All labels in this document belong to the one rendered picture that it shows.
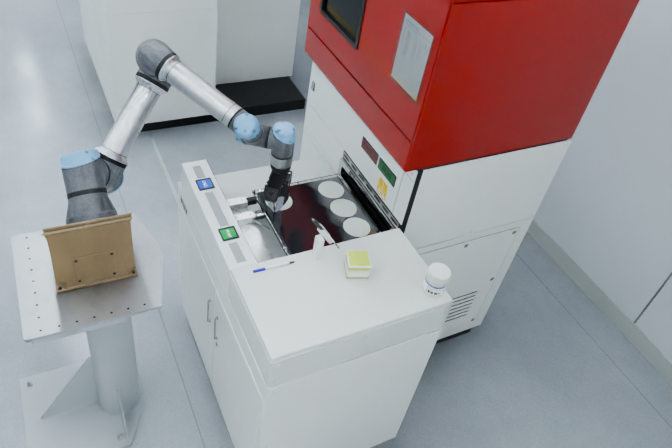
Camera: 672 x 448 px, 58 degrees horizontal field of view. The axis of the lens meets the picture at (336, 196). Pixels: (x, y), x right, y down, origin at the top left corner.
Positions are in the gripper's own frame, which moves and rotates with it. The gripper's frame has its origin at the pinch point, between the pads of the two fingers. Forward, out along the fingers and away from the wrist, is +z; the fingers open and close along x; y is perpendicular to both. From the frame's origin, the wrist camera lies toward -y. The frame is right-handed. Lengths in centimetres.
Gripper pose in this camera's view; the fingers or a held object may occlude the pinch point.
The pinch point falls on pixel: (274, 210)
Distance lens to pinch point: 221.8
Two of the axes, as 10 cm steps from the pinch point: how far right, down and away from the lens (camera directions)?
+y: 1.8, -6.2, 7.6
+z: -1.5, 7.5, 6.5
